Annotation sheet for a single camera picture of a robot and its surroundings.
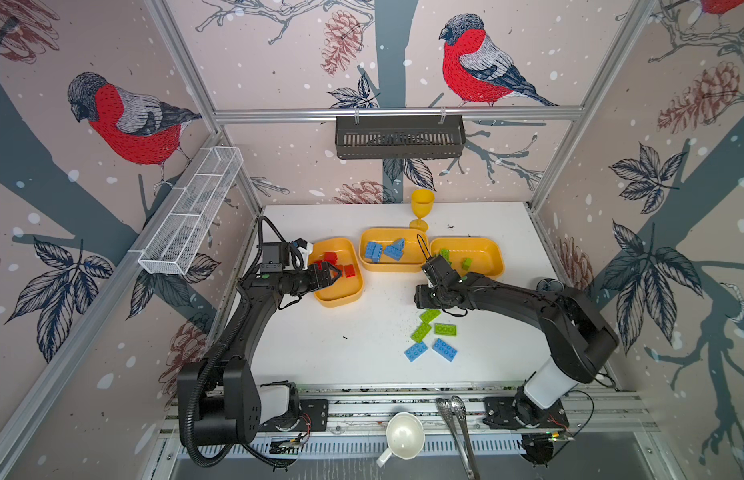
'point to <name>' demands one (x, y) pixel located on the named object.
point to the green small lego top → (467, 263)
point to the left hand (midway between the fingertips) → (328, 276)
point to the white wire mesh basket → (190, 210)
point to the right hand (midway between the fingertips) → (420, 301)
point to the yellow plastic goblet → (422, 202)
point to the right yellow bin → (482, 255)
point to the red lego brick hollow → (350, 271)
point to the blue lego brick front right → (444, 349)
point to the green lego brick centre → (445, 253)
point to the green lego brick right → (445, 329)
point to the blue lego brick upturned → (373, 251)
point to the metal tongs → (454, 412)
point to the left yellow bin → (346, 291)
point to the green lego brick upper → (430, 315)
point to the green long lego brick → (421, 331)
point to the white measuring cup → (405, 437)
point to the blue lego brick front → (415, 351)
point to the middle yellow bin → (414, 254)
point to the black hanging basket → (400, 137)
